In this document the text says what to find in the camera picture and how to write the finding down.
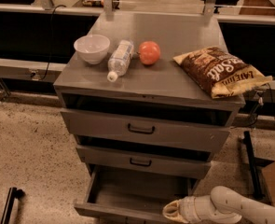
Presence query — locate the red apple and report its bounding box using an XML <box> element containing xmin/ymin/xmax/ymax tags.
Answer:
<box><xmin>138</xmin><ymin>41</ymin><xmax>160</xmax><ymax>65</ymax></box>

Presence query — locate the black floor stand left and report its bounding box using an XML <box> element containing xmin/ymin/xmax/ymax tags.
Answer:
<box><xmin>0</xmin><ymin>187</ymin><xmax>25</xmax><ymax>224</ymax></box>

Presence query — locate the grey bottom drawer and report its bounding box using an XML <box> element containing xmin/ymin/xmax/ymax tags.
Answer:
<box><xmin>75</xmin><ymin>165</ymin><xmax>199</xmax><ymax>224</ymax></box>

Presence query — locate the grey metal drawer cabinet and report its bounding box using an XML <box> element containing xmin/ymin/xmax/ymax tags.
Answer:
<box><xmin>53</xmin><ymin>10</ymin><xmax>246</xmax><ymax>191</ymax></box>

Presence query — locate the black cable on right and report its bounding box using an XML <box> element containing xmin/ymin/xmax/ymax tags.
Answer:
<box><xmin>236</xmin><ymin>82</ymin><xmax>275</xmax><ymax>131</ymax></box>

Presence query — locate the black floor stand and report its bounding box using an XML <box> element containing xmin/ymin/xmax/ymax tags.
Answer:
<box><xmin>241</xmin><ymin>131</ymin><xmax>271</xmax><ymax>200</ymax></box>
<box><xmin>0</xmin><ymin>187</ymin><xmax>25</xmax><ymax>224</ymax></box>

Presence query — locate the grey top drawer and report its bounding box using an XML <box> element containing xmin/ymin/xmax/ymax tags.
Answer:
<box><xmin>61</xmin><ymin>108</ymin><xmax>229</xmax><ymax>152</ymax></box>

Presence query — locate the black cable on left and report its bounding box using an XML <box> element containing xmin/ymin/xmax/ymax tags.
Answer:
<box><xmin>30</xmin><ymin>4</ymin><xmax>68</xmax><ymax>82</ymax></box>

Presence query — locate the white bowl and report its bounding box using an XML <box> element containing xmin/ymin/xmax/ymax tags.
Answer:
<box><xmin>74</xmin><ymin>35</ymin><xmax>110</xmax><ymax>64</ymax></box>

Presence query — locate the clear plastic water bottle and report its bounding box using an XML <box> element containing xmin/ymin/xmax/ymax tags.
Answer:
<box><xmin>107</xmin><ymin>40</ymin><xmax>134</xmax><ymax>82</ymax></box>

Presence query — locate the grey drawer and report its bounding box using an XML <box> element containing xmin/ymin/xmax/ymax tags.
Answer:
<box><xmin>75</xmin><ymin>165</ymin><xmax>199</xmax><ymax>224</ymax></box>
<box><xmin>76</xmin><ymin>146</ymin><xmax>211</xmax><ymax>179</ymax></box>
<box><xmin>61</xmin><ymin>108</ymin><xmax>229</xmax><ymax>152</ymax></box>

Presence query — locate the black cable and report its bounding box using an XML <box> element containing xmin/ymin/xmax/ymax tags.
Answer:
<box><xmin>30</xmin><ymin>4</ymin><xmax>68</xmax><ymax>82</ymax></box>
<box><xmin>236</xmin><ymin>82</ymin><xmax>275</xmax><ymax>131</ymax></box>

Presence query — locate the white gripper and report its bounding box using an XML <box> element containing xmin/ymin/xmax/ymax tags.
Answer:
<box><xmin>162</xmin><ymin>195</ymin><xmax>213</xmax><ymax>224</ymax></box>

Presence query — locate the grey middle drawer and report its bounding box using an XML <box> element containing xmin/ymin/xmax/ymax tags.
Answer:
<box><xmin>76</xmin><ymin>146</ymin><xmax>211</xmax><ymax>179</ymax></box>

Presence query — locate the brown yellow chip bag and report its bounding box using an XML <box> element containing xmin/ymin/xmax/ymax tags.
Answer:
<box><xmin>173</xmin><ymin>47</ymin><xmax>273</xmax><ymax>99</ymax></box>

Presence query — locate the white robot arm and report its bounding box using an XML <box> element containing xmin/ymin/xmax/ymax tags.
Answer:
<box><xmin>162</xmin><ymin>186</ymin><xmax>275</xmax><ymax>224</ymax></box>

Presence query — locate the black floor stand right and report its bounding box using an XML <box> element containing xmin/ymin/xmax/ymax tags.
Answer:
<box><xmin>241</xmin><ymin>131</ymin><xmax>271</xmax><ymax>200</ymax></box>

